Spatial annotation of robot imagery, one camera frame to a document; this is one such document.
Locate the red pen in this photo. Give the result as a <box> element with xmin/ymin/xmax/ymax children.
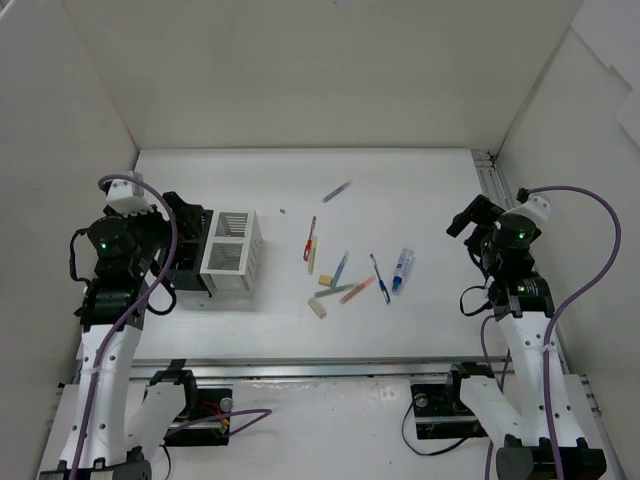
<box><xmin>303</xmin><ymin>215</ymin><xmax>317</xmax><ymax>262</ymax></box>

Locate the cream eraser stick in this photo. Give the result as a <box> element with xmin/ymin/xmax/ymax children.
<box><xmin>307</xmin><ymin>237</ymin><xmax>317</xmax><ymax>275</ymax></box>

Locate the blue ballpoint pen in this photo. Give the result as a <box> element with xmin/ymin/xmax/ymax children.
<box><xmin>369</xmin><ymin>253</ymin><xmax>391</xmax><ymax>305</ymax></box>

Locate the purple grey pen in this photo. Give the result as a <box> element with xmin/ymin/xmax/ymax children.
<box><xmin>321</xmin><ymin>180</ymin><xmax>352</xmax><ymax>204</ymax></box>

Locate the orange red marker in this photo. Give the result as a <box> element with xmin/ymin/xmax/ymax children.
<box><xmin>339</xmin><ymin>276</ymin><xmax>375</xmax><ymax>305</ymax></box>

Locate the small yellow eraser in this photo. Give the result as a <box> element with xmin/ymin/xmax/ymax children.
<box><xmin>319</xmin><ymin>275</ymin><xmax>333</xmax><ymax>286</ymax></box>

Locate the teal blue pen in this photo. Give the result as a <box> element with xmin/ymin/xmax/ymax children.
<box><xmin>330</xmin><ymin>251</ymin><xmax>349</xmax><ymax>288</ymax></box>

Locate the beige rectangular eraser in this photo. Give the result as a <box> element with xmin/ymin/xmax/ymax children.
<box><xmin>307</xmin><ymin>297</ymin><xmax>327</xmax><ymax>319</ymax></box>

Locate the green grey marker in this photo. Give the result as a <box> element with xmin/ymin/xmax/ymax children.
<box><xmin>313</xmin><ymin>284</ymin><xmax>356</xmax><ymax>298</ymax></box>

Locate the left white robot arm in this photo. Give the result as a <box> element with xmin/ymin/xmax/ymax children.
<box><xmin>39</xmin><ymin>192</ymin><xmax>205</xmax><ymax>479</ymax></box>

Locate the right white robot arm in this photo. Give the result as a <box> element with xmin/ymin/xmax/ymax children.
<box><xmin>442</xmin><ymin>195</ymin><xmax>607</xmax><ymax>479</ymax></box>

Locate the white slatted organizer box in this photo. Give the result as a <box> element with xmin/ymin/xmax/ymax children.
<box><xmin>200</xmin><ymin>211</ymin><xmax>263</xmax><ymax>296</ymax></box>

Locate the black slatted organizer box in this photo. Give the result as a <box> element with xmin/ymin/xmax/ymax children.
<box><xmin>167</xmin><ymin>210</ymin><xmax>213</xmax><ymax>295</ymax></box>

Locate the clear blue-capped glue bottle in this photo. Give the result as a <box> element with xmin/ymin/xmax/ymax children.
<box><xmin>391</xmin><ymin>248</ymin><xmax>414</xmax><ymax>294</ymax></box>

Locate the aluminium side rail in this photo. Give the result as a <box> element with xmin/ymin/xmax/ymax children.
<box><xmin>471</xmin><ymin>149</ymin><xmax>515</xmax><ymax>210</ymax></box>

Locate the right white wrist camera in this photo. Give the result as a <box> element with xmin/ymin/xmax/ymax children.
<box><xmin>514</xmin><ymin>188</ymin><xmax>551</xmax><ymax>222</ymax></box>

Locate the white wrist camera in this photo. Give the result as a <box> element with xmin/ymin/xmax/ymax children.
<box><xmin>514</xmin><ymin>188</ymin><xmax>551</xmax><ymax>222</ymax></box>
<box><xmin>106</xmin><ymin>179</ymin><xmax>153</xmax><ymax>217</ymax></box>

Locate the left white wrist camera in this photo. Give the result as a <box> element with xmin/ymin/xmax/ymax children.
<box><xmin>106</xmin><ymin>179</ymin><xmax>153</xmax><ymax>217</ymax></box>

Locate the aluminium front rail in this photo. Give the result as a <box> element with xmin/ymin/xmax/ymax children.
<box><xmin>74</xmin><ymin>355</ymin><xmax>571</xmax><ymax>386</ymax></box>

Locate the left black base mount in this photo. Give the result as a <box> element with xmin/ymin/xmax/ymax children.
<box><xmin>164</xmin><ymin>386</ymin><xmax>233</xmax><ymax>447</ymax></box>

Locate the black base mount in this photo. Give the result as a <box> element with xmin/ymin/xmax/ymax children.
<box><xmin>411</xmin><ymin>383</ymin><xmax>487</xmax><ymax>440</ymax></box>
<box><xmin>164</xmin><ymin>386</ymin><xmax>233</xmax><ymax>447</ymax></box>

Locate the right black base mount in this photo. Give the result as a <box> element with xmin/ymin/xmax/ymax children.
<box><xmin>411</xmin><ymin>383</ymin><xmax>487</xmax><ymax>440</ymax></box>

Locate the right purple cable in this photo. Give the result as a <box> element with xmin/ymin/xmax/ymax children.
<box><xmin>479</xmin><ymin>184</ymin><xmax>624</xmax><ymax>480</ymax></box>

